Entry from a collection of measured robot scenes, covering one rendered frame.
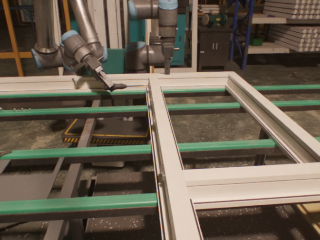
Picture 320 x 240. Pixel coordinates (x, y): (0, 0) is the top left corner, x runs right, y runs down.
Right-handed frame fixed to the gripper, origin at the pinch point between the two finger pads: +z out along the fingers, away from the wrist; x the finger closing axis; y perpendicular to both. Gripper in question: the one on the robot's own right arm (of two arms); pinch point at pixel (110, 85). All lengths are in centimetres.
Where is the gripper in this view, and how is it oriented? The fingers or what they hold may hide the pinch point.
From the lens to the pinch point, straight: 129.2
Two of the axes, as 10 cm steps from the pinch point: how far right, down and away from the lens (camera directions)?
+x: -0.6, 2.6, 9.6
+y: 7.6, -6.1, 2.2
